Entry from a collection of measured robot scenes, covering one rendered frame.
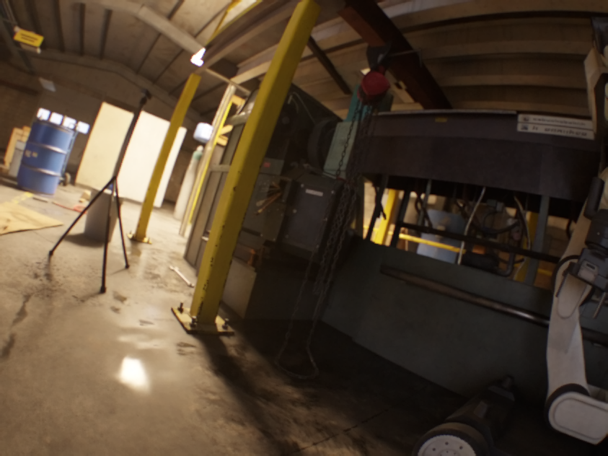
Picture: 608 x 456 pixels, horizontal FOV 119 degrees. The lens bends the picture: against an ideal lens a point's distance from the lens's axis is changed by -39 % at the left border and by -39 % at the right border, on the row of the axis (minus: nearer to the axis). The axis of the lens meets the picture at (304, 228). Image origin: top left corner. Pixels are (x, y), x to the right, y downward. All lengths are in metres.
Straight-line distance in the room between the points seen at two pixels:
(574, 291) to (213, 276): 1.26
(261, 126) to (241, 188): 0.28
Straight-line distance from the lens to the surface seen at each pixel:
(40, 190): 4.04
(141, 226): 2.85
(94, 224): 2.41
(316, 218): 1.44
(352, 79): 2.72
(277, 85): 1.35
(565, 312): 0.86
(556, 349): 0.92
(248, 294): 1.54
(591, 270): 0.68
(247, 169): 1.23
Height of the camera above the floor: 0.52
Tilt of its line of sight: 1 degrees up
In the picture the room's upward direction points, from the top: 17 degrees clockwise
